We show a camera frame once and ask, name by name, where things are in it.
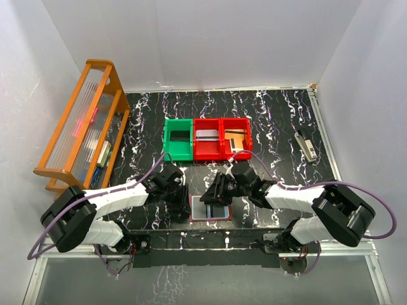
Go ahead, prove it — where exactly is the black credit card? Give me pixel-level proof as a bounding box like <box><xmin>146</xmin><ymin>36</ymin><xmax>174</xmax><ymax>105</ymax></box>
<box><xmin>207</xmin><ymin>205</ymin><xmax>228</xmax><ymax>219</ymax></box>

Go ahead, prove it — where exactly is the red leather card holder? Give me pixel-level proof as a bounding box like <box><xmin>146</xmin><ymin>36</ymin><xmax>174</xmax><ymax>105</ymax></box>
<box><xmin>190</xmin><ymin>195</ymin><xmax>232</xmax><ymax>222</ymax></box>

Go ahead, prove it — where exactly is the orange patterned credit card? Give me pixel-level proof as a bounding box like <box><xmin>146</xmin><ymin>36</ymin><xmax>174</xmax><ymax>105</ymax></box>
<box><xmin>229</xmin><ymin>137</ymin><xmax>244</xmax><ymax>153</ymax></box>

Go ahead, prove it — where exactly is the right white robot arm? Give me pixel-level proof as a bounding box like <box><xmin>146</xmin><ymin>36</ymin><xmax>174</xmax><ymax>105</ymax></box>
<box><xmin>200</xmin><ymin>161</ymin><xmax>376</xmax><ymax>252</ymax></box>

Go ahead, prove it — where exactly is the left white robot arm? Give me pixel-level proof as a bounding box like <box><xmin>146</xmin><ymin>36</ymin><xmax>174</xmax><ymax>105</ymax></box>
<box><xmin>40</xmin><ymin>163</ymin><xmax>190</xmax><ymax>253</ymax></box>

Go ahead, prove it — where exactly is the grey striped card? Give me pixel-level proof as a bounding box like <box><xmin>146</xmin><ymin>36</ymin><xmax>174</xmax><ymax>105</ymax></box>
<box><xmin>195</xmin><ymin>129</ymin><xmax>219</xmax><ymax>142</ymax></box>

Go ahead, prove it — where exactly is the red bin left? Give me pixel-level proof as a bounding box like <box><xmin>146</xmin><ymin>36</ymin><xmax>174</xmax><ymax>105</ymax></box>
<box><xmin>193</xmin><ymin>118</ymin><xmax>222</xmax><ymax>161</ymax></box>

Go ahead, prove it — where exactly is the red bin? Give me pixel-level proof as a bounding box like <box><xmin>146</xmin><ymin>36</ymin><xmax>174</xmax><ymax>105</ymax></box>
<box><xmin>220</xmin><ymin>118</ymin><xmax>252</xmax><ymax>160</ymax></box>
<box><xmin>193</xmin><ymin>118</ymin><xmax>222</xmax><ymax>161</ymax></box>

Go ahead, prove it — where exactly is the green plastic bin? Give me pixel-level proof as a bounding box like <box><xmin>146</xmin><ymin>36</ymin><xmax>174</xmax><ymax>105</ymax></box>
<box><xmin>163</xmin><ymin>119</ymin><xmax>193</xmax><ymax>161</ymax></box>

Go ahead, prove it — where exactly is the red bin right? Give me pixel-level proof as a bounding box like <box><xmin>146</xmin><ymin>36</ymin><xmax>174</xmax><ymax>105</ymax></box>
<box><xmin>220</xmin><ymin>118</ymin><xmax>252</xmax><ymax>160</ymax></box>

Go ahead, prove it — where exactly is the beige box in rack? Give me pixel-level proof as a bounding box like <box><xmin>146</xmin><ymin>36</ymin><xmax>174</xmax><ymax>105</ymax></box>
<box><xmin>97</xmin><ymin>140</ymin><xmax>111</xmax><ymax>168</ymax></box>

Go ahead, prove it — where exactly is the black grey stapler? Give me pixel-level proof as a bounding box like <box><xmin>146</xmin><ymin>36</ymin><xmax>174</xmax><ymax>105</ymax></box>
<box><xmin>294</xmin><ymin>127</ymin><xmax>317</xmax><ymax>163</ymax></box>

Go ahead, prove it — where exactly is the orange wooden rack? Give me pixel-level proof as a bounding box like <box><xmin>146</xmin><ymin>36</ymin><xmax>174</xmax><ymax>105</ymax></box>
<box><xmin>34</xmin><ymin>59</ymin><xmax>130</xmax><ymax>196</ymax></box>

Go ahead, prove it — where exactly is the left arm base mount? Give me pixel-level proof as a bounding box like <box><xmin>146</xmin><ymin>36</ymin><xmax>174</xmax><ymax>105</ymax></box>
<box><xmin>93</xmin><ymin>234</ymin><xmax>151</xmax><ymax>278</ymax></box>

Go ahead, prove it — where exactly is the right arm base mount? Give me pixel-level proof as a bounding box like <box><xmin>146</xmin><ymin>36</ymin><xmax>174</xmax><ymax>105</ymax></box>
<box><xmin>256</xmin><ymin>233</ymin><xmax>322</xmax><ymax>276</ymax></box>

